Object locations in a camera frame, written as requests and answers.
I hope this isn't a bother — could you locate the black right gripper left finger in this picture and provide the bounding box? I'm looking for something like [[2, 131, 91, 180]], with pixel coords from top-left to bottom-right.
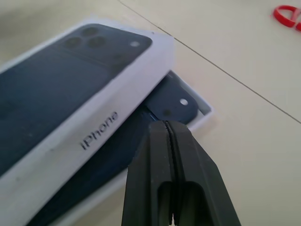
[[122, 120, 182, 226]]

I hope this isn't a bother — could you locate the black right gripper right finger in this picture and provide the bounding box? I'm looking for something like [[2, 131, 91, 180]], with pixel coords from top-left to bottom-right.
[[167, 121, 243, 226]]

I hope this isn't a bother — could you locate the dark blue smartphone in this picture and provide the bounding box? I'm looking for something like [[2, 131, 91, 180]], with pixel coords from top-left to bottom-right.
[[28, 70, 203, 226]]

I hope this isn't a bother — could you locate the white box lid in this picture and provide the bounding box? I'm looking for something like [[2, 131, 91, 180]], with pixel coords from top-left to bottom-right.
[[0, 17, 176, 221]]

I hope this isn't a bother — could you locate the white moulded box tray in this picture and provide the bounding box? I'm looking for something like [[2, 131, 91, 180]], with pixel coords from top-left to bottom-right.
[[23, 68, 214, 226]]

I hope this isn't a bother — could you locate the red plastic ring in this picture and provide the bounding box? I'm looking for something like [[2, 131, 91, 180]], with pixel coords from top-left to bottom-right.
[[269, 4, 301, 33]]

